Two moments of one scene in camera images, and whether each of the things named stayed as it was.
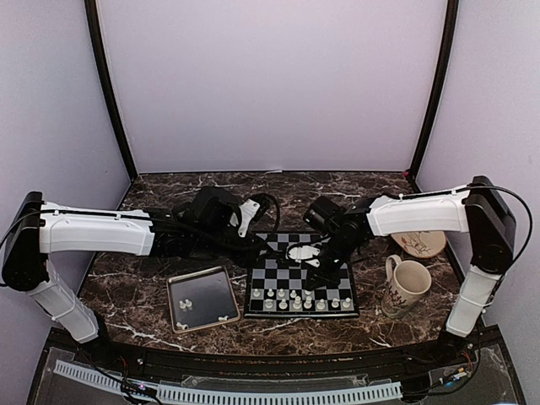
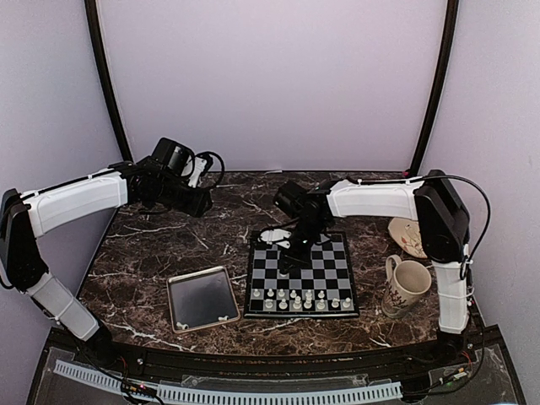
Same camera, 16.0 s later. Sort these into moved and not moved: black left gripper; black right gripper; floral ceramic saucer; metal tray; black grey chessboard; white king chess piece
Moved: black left gripper; black right gripper
Not moved: white king chess piece; floral ceramic saucer; black grey chessboard; metal tray
